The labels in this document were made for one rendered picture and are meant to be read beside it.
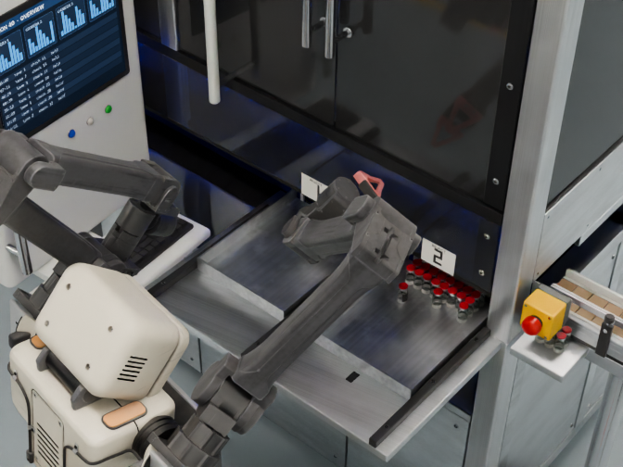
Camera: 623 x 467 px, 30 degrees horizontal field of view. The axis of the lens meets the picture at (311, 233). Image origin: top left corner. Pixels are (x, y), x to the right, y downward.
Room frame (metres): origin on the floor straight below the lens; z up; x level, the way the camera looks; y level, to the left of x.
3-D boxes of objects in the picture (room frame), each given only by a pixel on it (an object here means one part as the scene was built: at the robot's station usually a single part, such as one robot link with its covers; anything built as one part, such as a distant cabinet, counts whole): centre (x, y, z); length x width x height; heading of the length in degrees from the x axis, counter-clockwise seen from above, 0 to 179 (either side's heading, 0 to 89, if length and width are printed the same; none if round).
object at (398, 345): (1.76, -0.21, 0.90); 0.34 x 0.26 x 0.04; 140
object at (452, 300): (1.85, -0.28, 0.91); 0.18 x 0.02 x 0.05; 50
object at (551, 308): (1.69, -0.48, 0.99); 0.08 x 0.07 x 0.07; 140
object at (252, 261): (1.98, 0.05, 0.90); 0.34 x 0.26 x 0.04; 140
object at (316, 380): (1.82, -0.04, 0.87); 0.70 x 0.48 x 0.02; 50
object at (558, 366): (1.71, -0.52, 0.87); 0.14 x 0.13 x 0.02; 140
